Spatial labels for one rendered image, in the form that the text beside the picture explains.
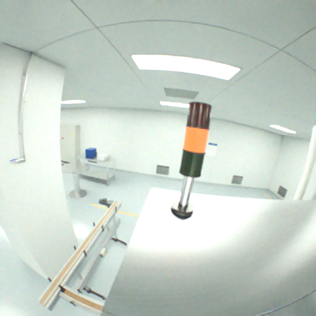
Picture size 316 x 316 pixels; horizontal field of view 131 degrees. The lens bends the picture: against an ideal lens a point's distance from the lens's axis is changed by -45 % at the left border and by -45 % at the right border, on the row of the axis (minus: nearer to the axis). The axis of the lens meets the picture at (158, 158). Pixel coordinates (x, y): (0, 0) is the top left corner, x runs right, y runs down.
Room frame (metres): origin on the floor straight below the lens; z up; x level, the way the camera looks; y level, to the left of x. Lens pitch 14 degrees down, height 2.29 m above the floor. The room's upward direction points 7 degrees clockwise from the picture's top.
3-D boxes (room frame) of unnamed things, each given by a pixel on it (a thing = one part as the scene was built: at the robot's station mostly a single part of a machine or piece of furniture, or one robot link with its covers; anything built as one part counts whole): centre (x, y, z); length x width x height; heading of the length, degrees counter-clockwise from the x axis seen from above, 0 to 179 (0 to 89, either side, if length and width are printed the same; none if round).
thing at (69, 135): (5.84, 4.73, 1.03); 1.20 x 0.43 x 2.05; 84
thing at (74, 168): (3.24, 2.43, 0.47); 0.94 x 0.94 x 0.93
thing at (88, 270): (1.16, 0.70, 0.49); 1.60 x 0.08 x 0.12; 174
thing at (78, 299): (0.25, 0.37, 0.92); 0.69 x 0.16 x 0.16; 84
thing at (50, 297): (1.01, 0.71, 0.92); 1.90 x 0.16 x 0.16; 174
